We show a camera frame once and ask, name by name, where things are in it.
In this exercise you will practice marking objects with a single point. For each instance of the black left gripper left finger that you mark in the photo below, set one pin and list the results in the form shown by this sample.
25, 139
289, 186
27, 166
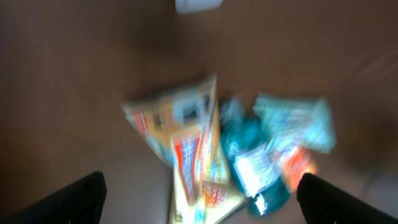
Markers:
81, 202

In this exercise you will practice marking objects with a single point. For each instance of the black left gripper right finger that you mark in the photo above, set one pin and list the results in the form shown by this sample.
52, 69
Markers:
323, 203

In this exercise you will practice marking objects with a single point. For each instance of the orange Kleenex tissue pack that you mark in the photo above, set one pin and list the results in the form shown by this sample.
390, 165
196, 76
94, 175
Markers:
294, 162

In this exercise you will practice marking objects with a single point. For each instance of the teal mouthwash bottle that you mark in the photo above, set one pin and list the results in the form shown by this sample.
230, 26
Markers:
246, 147

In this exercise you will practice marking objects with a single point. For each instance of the teal wet wipes pack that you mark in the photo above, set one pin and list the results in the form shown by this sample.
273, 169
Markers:
307, 121

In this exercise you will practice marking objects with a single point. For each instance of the yellow snack bag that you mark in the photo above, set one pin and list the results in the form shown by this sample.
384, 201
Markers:
182, 127

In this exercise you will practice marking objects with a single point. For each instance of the white barcode scanner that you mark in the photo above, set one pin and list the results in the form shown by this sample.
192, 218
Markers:
190, 6

